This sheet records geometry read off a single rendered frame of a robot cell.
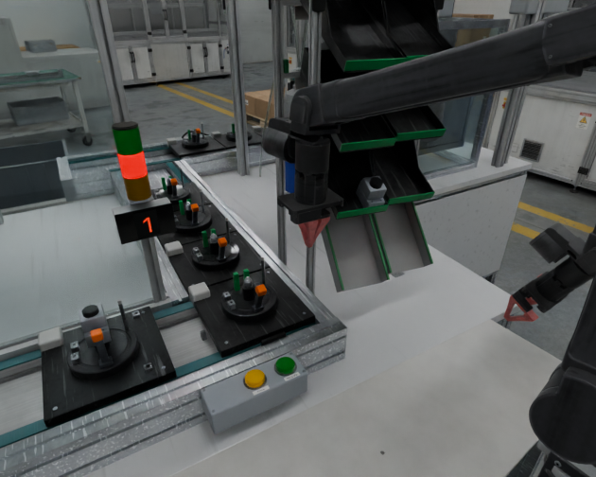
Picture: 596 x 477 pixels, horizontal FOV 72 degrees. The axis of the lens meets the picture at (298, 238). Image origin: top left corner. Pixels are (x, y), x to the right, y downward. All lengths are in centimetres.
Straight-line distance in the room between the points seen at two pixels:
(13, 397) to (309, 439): 62
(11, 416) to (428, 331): 96
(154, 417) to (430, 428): 56
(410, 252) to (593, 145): 364
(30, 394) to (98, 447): 23
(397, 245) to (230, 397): 60
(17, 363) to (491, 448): 101
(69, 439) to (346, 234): 74
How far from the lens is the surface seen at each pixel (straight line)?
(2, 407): 108
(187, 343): 106
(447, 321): 124
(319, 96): 64
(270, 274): 115
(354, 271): 108
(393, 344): 113
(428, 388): 105
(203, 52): 1037
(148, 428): 93
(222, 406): 86
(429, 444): 96
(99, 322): 93
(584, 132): 473
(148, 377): 93
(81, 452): 93
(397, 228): 119
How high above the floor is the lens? 163
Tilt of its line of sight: 30 degrees down
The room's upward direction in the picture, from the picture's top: straight up
